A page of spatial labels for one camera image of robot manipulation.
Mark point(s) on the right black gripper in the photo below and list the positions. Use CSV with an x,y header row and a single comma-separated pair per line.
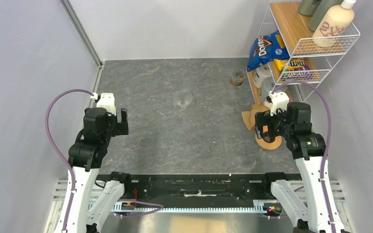
x,y
264,118

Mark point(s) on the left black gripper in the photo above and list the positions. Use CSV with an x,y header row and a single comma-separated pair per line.
x,y
121,127

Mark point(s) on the round wooden dripper stand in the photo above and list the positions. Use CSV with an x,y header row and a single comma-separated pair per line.
x,y
267,143

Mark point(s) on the clear glass dripper cone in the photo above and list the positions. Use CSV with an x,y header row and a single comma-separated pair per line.
x,y
182,99

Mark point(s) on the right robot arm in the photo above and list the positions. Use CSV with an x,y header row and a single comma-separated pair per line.
x,y
318,214

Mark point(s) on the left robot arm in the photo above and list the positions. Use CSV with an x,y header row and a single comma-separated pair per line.
x,y
85,160

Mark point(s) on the yellow M&M candy bag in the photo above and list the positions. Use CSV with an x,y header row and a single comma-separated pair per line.
x,y
295,68

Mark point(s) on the blue Doritos chip bag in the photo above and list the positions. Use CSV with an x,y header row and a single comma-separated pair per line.
x,y
265,49

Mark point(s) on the cream lotion pump bottle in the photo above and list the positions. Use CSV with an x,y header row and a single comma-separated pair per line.
x,y
334,23

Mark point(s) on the dark green bottle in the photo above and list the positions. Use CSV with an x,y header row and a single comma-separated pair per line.
x,y
308,7

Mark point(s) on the grey green bottle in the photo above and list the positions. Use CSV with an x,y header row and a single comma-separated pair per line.
x,y
322,9

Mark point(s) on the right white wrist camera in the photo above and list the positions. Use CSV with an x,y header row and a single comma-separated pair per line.
x,y
277,102

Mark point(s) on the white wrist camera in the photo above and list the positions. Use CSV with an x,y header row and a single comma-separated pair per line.
x,y
277,102
107,101

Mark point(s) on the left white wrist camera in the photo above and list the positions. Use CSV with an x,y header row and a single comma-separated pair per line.
x,y
107,101

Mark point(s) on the white wire shelf rack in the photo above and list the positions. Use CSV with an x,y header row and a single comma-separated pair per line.
x,y
282,16

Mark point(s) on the aluminium corner frame rail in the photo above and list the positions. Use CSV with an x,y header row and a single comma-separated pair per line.
x,y
74,19

